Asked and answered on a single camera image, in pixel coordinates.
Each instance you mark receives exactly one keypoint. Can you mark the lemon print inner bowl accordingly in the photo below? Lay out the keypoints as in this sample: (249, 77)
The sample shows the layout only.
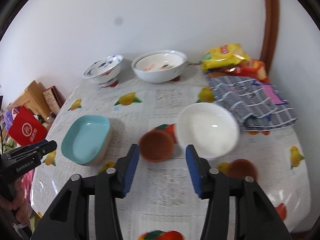
(157, 62)

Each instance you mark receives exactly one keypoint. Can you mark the person left hand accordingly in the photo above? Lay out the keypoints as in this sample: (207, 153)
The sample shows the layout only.
(19, 204)

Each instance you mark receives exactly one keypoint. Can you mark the brown wooden door frame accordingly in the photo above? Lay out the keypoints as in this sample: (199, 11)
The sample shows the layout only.
(270, 32)

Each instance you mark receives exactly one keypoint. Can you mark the fruit print tablecloth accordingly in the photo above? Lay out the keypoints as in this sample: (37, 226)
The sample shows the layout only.
(162, 196)

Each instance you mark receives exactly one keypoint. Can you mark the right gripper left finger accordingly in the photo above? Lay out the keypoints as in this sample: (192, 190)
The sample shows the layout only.
(67, 216)

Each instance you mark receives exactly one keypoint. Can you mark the grey checkered cloth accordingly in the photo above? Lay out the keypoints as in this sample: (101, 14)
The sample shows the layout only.
(257, 106)

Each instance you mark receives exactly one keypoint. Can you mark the green square plate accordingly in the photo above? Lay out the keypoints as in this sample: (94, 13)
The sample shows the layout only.
(103, 151)

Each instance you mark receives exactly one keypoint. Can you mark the wooden board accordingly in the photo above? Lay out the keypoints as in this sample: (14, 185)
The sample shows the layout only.
(32, 98)

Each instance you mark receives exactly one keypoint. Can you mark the red paper bag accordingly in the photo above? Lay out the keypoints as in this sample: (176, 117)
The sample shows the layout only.
(26, 129)

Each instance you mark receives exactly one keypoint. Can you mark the large white bowl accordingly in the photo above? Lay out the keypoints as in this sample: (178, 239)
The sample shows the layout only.
(162, 75)

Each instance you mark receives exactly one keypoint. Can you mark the yellow chips bag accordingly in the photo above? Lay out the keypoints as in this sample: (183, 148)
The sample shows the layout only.
(224, 56)

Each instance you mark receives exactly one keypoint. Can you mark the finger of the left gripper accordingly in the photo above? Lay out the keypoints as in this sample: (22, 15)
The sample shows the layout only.
(43, 148)

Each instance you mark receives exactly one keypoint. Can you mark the white ceramic bowl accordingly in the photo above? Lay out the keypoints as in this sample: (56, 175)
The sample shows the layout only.
(210, 128)

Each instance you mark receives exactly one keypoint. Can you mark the blue square plate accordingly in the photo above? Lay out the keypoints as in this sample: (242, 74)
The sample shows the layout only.
(85, 138)

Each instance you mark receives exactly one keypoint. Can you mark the brown clay cup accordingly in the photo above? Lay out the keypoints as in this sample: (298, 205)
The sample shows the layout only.
(156, 146)

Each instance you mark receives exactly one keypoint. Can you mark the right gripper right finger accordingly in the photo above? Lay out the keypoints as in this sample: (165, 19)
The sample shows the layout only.
(255, 215)

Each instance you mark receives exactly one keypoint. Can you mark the blue crane pattern bowl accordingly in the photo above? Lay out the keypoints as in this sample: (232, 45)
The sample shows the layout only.
(104, 72)

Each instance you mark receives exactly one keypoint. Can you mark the red chips bag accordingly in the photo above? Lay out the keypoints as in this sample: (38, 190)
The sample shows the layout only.
(251, 68)

